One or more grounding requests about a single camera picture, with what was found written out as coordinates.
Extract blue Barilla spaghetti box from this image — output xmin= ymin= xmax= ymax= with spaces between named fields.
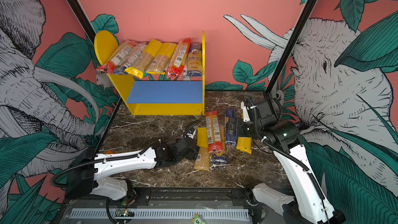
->
xmin=225 ymin=107 xmax=237 ymax=146

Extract yellow shelf pink blue boards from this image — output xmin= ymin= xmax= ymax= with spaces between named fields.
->
xmin=94 ymin=31 xmax=205 ymax=115

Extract blue yellow-ended spaghetti bag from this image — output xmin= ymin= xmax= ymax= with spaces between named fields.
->
xmin=113 ymin=42 xmax=148 ymax=75

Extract green white sticker tag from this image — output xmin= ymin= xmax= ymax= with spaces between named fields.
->
xmin=191 ymin=214 xmax=207 ymax=224

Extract Ankara spaghetti bag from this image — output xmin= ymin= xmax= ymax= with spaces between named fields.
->
xmin=183 ymin=43 xmax=203 ymax=78

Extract red-ended labelled spaghetti bag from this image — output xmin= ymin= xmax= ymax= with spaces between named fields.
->
xmin=205 ymin=111 xmax=224 ymax=153

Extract blue yellow crest spaghetti bag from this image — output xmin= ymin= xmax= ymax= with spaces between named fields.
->
xmin=211 ymin=151 xmax=228 ymax=165

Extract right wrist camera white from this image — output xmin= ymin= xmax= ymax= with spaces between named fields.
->
xmin=240 ymin=101 xmax=251 ymax=122

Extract yellow-topped spaghetti bag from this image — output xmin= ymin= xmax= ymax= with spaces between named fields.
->
xmin=146 ymin=43 xmax=177 ymax=75
xmin=193 ymin=128 xmax=210 ymax=172
xmin=125 ymin=39 xmax=163 ymax=79

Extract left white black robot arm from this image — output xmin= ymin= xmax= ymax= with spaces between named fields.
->
xmin=50 ymin=119 xmax=202 ymax=224

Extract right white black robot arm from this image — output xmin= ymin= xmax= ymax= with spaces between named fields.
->
xmin=235 ymin=98 xmax=346 ymax=224

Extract yellow Pastatime spaghetti bag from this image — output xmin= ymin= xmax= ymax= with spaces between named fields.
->
xmin=236 ymin=137 xmax=252 ymax=154

